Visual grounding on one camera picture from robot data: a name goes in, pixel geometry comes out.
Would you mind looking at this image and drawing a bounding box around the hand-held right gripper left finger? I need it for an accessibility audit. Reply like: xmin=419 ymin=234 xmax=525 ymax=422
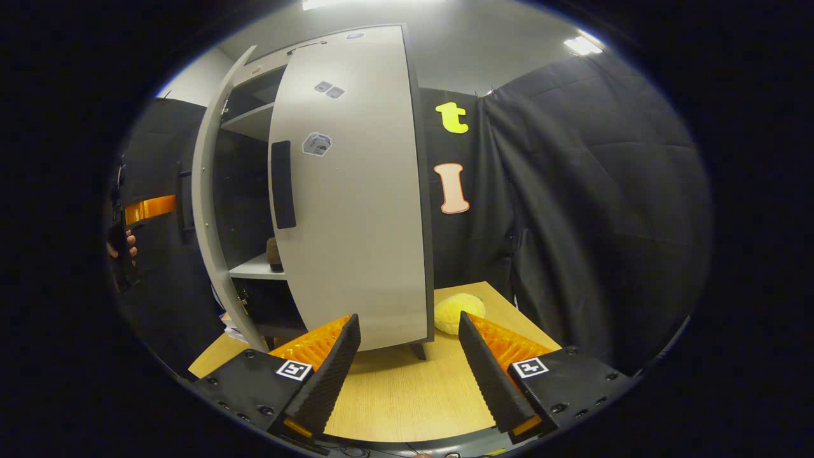
xmin=194 ymin=313 xmax=362 ymax=443

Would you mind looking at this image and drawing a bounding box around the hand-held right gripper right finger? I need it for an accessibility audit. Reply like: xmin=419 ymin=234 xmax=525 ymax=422
xmin=458 ymin=310 xmax=637 ymax=445

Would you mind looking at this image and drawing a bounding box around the white shoe cabinet door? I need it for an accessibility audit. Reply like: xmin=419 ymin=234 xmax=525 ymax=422
xmin=191 ymin=45 xmax=269 ymax=354
xmin=267 ymin=25 xmax=429 ymax=352

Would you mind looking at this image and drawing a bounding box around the white shoe cabinet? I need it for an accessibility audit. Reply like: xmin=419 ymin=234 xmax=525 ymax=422
xmin=213 ymin=23 xmax=436 ymax=362

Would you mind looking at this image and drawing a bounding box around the white cabinet drawer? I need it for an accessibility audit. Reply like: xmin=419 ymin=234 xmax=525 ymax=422
xmin=230 ymin=23 xmax=408 ymax=87

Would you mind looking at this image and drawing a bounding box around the yellow plush ball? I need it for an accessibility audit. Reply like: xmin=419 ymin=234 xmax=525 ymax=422
xmin=434 ymin=293 xmax=488 ymax=337

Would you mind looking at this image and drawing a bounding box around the black backdrop cloth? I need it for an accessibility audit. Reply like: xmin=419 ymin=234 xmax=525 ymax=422
xmin=105 ymin=95 xmax=226 ymax=376
xmin=417 ymin=51 xmax=713 ymax=376

